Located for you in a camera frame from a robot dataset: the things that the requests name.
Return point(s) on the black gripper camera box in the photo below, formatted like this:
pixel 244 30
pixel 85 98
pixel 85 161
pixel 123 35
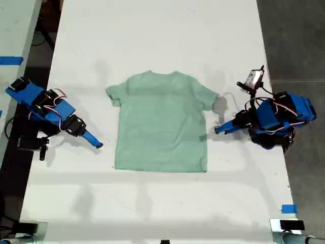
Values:
pixel 30 143
pixel 254 77

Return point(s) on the small blue tape piece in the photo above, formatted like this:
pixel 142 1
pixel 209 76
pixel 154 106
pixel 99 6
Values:
pixel 289 208

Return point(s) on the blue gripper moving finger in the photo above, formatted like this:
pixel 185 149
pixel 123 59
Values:
pixel 228 129
pixel 90 141

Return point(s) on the small black box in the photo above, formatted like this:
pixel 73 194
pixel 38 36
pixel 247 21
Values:
pixel 165 242

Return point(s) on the white side table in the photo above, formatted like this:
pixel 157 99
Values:
pixel 15 30

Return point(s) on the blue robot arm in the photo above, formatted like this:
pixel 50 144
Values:
pixel 38 101
pixel 279 117

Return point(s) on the pale green T-shirt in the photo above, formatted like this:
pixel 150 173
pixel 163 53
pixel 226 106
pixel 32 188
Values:
pixel 162 122

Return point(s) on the long blue tape strip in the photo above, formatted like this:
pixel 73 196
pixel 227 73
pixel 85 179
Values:
pixel 11 60

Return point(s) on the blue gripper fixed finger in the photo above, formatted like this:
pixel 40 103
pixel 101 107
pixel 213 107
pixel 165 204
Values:
pixel 92 137
pixel 226 125

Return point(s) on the metal clamp with black box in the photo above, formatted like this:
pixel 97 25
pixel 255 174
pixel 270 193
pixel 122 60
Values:
pixel 31 227
pixel 288 225

